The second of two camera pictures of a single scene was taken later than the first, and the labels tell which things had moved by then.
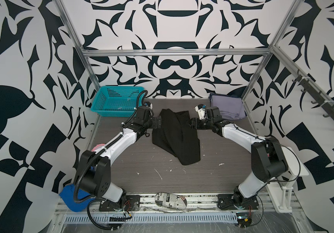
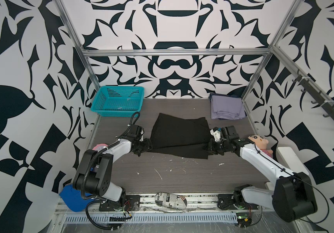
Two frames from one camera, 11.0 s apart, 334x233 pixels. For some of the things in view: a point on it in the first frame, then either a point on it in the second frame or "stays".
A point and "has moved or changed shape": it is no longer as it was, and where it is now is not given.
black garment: [177, 136] has moved or changed shape
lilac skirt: [230, 107] stays
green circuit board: [243, 220] stays
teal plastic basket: [117, 101] stays
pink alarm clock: [97, 147] stays
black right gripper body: [204, 124] -> [219, 147]
